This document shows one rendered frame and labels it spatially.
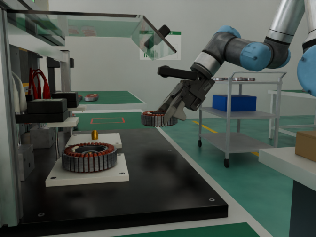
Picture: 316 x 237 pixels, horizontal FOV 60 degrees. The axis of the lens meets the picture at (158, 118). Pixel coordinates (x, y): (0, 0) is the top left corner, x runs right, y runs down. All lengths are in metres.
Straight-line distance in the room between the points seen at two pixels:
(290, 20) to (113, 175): 0.65
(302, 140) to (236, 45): 0.32
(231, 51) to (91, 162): 0.50
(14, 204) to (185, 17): 5.98
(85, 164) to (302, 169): 0.51
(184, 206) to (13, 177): 0.24
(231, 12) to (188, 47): 1.23
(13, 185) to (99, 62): 5.54
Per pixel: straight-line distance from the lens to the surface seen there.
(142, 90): 5.95
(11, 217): 0.43
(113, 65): 5.90
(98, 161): 0.55
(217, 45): 0.86
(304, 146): 0.84
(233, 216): 0.48
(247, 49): 0.80
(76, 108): 0.79
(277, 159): 0.82
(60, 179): 0.54
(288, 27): 0.90
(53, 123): 0.56
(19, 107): 0.59
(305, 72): 0.67
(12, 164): 0.41
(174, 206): 0.44
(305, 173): 0.75
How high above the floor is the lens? 0.97
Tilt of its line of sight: 9 degrees down
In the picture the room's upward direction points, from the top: straight up
